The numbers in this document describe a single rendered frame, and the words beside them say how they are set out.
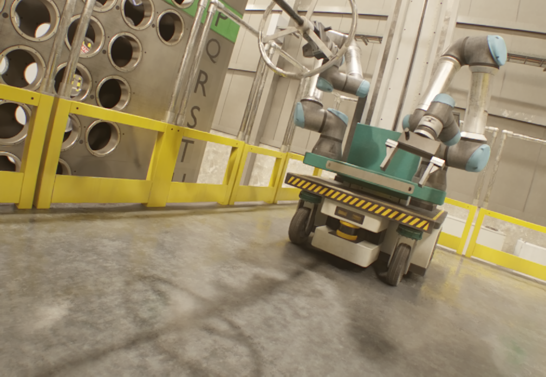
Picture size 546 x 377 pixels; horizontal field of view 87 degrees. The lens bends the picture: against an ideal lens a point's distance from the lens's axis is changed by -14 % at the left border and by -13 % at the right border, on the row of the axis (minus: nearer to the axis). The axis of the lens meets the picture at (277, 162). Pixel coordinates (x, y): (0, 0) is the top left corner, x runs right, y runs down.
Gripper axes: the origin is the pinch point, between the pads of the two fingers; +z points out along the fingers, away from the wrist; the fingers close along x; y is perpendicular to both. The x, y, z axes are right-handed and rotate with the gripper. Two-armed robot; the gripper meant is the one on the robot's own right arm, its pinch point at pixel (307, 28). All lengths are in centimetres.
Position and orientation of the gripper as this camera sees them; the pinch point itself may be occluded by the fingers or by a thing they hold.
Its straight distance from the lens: 123.3
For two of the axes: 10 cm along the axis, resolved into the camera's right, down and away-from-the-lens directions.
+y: 8.7, -1.3, -4.8
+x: 0.7, 9.9, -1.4
